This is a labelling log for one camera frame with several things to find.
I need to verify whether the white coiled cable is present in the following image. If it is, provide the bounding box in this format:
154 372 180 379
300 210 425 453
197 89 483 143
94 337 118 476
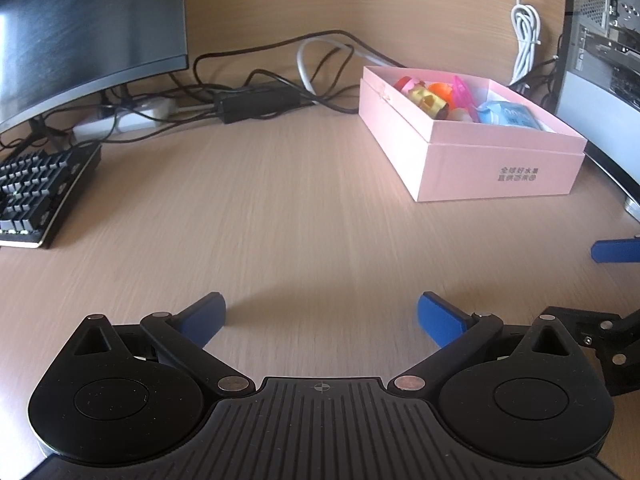
508 0 544 86

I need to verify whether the pink plastic basket scoop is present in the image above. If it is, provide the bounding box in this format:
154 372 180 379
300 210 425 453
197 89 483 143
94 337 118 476
451 75 476 110

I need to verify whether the computer case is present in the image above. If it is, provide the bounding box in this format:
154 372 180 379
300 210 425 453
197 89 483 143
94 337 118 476
552 0 640 219

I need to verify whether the white power strip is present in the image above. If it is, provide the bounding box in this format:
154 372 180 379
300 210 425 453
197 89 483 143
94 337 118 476
73 98 177 142

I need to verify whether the yellow red toy camera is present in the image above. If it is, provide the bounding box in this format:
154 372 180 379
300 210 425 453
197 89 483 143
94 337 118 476
394 76 449 120

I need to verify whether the white bottle red cap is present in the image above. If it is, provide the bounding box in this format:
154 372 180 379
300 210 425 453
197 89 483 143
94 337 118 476
447 107 474 122

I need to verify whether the grey looped cable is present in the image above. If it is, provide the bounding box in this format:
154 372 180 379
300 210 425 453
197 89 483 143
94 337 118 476
296 34 396 96

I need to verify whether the black curved monitor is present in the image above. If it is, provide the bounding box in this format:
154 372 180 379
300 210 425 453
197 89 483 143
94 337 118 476
1 0 188 131

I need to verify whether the black power adapter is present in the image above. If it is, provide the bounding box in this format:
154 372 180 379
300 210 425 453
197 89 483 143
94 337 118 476
216 82 302 125

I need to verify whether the pink cardboard box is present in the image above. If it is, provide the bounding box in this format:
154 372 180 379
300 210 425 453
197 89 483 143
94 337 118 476
359 66 586 202

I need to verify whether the orange toy cup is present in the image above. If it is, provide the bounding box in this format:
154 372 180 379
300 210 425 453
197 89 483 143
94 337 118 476
427 82 456 110

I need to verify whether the blue white tissue packet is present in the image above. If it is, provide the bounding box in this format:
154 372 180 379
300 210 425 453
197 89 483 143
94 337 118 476
476 101 540 130

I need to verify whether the black keyboard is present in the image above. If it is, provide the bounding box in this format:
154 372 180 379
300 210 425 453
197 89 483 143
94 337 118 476
0 143 101 249

